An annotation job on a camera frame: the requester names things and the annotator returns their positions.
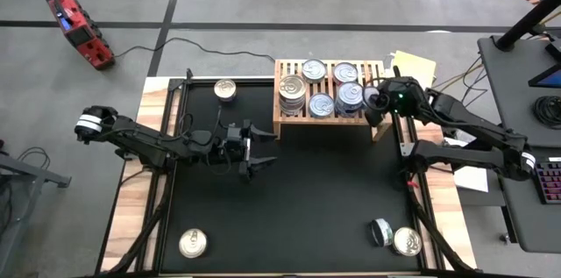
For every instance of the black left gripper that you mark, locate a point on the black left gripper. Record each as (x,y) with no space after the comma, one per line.
(236,146)

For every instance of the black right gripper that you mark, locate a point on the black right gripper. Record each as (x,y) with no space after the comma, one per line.
(403,98)

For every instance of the blue Wild Planet can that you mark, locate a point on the blue Wild Planet can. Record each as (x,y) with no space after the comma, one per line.
(350,94)

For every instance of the gold-lid can white label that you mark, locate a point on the gold-lid can white label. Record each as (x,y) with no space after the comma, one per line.
(292,109)

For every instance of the light blue tuna can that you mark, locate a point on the light blue tuna can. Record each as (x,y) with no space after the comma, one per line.
(321,105)

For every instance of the pink and blue label can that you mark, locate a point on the pink and blue label can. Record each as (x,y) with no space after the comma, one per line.
(225,90)

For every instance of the red label can with barcode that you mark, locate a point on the red label can with barcode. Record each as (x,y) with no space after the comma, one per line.
(292,86)

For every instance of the white green label can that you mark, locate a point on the white green label can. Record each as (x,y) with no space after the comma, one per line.
(381,232)

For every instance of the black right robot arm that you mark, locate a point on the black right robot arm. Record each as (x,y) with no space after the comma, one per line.
(473,124)

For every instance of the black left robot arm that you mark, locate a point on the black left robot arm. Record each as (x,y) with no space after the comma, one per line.
(144,142)

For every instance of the wooden slatted shelf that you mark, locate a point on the wooden slatted shelf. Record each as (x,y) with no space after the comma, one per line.
(324,122)

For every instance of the yellow paper folder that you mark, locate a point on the yellow paper folder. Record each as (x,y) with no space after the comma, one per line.
(414,67)

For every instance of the black table mat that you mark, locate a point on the black table mat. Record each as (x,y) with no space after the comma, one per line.
(298,208)

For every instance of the silver-lid tuna can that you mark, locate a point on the silver-lid tuna can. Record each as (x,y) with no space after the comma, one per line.
(314,70)

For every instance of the black stand pole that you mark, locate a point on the black stand pole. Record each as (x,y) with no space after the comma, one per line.
(495,131)
(526,19)

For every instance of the white paper sheet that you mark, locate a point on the white paper sheet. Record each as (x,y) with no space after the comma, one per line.
(475,179)

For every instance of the grey desk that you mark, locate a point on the grey desk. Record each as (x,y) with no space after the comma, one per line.
(513,216)
(508,94)

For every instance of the dark tablet screen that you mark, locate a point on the dark tablet screen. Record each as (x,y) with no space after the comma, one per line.
(548,77)

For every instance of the black backlit keyboard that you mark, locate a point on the black backlit keyboard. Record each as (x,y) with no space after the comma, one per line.
(550,181)

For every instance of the grey metal stand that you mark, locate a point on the grey metal stand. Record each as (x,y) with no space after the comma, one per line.
(26,175)

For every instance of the black metal table frame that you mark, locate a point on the black metal table frame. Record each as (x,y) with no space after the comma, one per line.
(197,80)

